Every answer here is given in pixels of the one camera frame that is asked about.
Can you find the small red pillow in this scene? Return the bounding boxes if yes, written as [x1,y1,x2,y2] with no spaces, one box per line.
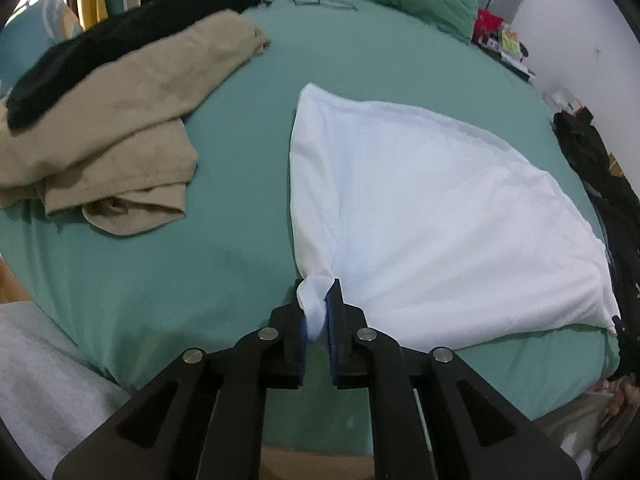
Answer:
[475,8,505,43]

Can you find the person's light grey pants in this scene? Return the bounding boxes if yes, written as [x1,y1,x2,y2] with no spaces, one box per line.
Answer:
[0,302,617,480]

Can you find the yellow snack packet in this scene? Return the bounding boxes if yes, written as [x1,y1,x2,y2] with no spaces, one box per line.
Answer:
[500,25,524,59]

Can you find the black charger with cable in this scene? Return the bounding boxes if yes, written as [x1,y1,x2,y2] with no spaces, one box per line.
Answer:
[250,0,359,12]

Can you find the black bedside table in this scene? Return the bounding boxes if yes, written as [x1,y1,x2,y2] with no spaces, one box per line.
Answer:
[477,35,537,82]

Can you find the black garment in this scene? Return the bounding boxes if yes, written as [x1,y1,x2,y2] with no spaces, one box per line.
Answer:
[6,0,261,133]

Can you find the chair with blue cloth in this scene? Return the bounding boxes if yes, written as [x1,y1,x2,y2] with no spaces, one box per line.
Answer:
[0,0,84,96]

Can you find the person's right hand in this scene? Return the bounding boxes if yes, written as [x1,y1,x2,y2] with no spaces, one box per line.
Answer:
[597,377,640,456]

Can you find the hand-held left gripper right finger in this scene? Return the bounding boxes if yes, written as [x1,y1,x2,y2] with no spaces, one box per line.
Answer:
[325,278,584,480]

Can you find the white box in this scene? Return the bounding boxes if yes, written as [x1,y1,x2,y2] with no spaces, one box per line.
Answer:
[549,87,582,112]

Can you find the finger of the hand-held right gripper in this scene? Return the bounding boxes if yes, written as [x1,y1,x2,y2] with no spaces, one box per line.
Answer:
[611,314,635,347]

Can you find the white hooded sweatshirt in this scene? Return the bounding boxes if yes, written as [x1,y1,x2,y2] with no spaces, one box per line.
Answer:
[289,82,622,351]

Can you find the black clothes pile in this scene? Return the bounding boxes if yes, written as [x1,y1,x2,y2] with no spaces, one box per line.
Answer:
[552,109,640,313]

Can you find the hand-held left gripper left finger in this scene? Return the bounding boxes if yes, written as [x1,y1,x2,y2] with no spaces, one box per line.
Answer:
[52,302,307,480]

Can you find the beige garment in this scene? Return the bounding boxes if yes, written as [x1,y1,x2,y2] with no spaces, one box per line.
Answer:
[0,10,272,237]

